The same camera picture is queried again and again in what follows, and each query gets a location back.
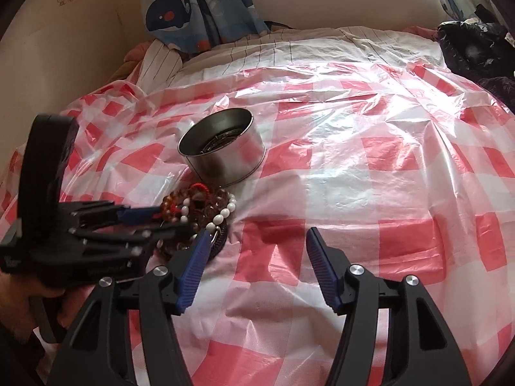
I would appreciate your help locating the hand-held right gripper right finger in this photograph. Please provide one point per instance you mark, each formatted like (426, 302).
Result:
(322, 261)

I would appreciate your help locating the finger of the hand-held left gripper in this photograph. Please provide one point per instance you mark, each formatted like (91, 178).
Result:
(136, 214)
(169, 233)

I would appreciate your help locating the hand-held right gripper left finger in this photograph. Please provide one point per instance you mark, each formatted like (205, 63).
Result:
(195, 261)

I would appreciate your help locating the round metal tin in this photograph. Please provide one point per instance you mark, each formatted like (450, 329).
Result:
(225, 165)

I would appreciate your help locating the person's left hand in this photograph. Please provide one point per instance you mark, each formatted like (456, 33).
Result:
(20, 301)

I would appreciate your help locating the red checkered plastic sheet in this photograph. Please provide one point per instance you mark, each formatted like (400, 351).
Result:
(362, 169)

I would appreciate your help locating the striped white bedsheet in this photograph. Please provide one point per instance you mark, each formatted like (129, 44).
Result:
(322, 44)

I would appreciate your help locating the pile of dark clothes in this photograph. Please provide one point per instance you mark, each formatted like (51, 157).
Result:
(474, 52)

